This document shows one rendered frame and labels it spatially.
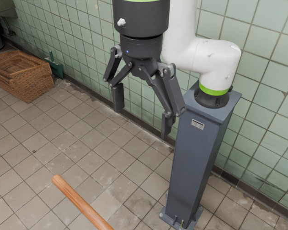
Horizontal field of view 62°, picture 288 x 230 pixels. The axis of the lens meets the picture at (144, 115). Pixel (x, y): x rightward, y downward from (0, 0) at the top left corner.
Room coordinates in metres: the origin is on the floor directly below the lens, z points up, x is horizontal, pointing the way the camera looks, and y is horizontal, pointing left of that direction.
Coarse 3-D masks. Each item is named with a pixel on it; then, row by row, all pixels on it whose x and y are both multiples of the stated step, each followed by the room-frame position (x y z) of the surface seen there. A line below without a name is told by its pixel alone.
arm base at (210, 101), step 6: (198, 90) 0.79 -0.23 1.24; (228, 90) 0.82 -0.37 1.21; (198, 96) 0.77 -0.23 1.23; (204, 96) 0.75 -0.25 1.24; (210, 96) 0.74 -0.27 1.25; (216, 96) 0.73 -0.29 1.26; (222, 96) 0.74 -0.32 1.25; (228, 96) 0.77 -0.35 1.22; (198, 102) 0.75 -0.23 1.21; (204, 102) 0.74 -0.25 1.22; (210, 102) 0.73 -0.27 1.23; (216, 102) 0.74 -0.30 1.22; (222, 102) 0.73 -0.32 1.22; (210, 108) 0.72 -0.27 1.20; (216, 108) 0.72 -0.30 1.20
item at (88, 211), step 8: (56, 176) 0.41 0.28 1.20; (56, 184) 0.38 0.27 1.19; (64, 184) 0.38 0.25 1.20; (64, 192) 0.35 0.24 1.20; (72, 192) 0.35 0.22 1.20; (72, 200) 0.33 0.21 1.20; (80, 200) 0.32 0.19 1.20; (80, 208) 0.30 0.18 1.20; (88, 208) 0.30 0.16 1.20; (88, 216) 0.28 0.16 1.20; (96, 216) 0.28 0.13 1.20; (96, 224) 0.26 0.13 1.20; (104, 224) 0.26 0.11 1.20
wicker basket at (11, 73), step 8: (8, 56) 2.56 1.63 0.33; (16, 56) 2.64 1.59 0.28; (24, 56) 2.63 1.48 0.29; (32, 56) 2.54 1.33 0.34; (0, 64) 2.45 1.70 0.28; (8, 64) 2.52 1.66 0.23; (16, 64) 2.58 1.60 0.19; (24, 64) 2.58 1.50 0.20; (48, 64) 2.39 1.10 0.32; (0, 72) 2.12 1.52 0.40; (8, 72) 2.41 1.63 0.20; (16, 72) 2.06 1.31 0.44; (24, 72) 2.13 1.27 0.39; (32, 72) 2.20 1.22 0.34; (48, 72) 2.36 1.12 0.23; (16, 80) 2.03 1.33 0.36; (24, 80) 2.10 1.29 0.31; (32, 80) 2.18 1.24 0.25; (40, 80) 2.25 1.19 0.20; (24, 88) 2.07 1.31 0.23
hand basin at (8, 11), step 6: (0, 0) 2.92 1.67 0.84; (6, 0) 2.97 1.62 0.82; (12, 0) 3.03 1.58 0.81; (0, 6) 2.90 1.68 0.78; (6, 6) 2.95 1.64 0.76; (12, 6) 3.01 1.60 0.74; (0, 12) 2.91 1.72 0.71; (6, 12) 2.96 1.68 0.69; (12, 12) 3.02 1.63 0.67; (6, 24) 3.25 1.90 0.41
